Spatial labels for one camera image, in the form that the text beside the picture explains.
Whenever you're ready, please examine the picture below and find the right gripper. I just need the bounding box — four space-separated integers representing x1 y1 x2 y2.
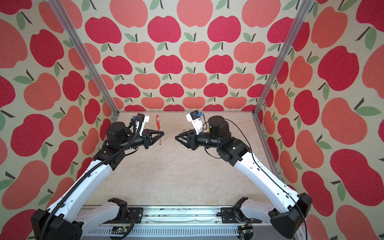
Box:
174 127 221 152

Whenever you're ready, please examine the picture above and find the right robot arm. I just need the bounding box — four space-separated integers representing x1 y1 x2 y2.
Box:
175 111 313 240

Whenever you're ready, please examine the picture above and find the aluminium corner post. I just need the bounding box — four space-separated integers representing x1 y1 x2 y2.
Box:
253 0 316 115
48 1 120 120

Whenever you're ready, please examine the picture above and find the white slotted cable duct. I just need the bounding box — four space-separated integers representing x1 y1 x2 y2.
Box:
84 225 239 238

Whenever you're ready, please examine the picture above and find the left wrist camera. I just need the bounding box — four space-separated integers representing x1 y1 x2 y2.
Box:
131 114 150 136

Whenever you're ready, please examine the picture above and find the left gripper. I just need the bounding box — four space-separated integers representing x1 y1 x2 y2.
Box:
120 128 164 151

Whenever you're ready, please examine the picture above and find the red clear pen cap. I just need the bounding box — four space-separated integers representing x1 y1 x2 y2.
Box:
156 115 160 128

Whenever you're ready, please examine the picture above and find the aluminium front rail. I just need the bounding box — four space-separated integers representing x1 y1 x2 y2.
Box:
80 205 305 228

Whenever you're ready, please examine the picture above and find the left aluminium corner post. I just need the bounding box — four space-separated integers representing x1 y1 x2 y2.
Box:
48 1 120 120

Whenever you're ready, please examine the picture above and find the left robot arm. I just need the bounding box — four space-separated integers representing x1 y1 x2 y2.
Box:
31 115 164 240

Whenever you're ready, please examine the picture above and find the red pen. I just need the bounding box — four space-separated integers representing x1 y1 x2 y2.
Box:
157 126 162 146

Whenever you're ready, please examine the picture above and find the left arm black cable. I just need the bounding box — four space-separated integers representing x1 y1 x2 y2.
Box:
38 118 143 240

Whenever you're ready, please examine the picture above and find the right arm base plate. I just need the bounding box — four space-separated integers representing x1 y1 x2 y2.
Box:
216 207 262 224

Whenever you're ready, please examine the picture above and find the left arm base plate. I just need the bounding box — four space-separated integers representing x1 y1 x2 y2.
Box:
106 207 144 224

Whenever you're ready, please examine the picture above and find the right aluminium corner post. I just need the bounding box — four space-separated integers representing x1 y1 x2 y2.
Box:
253 0 316 115

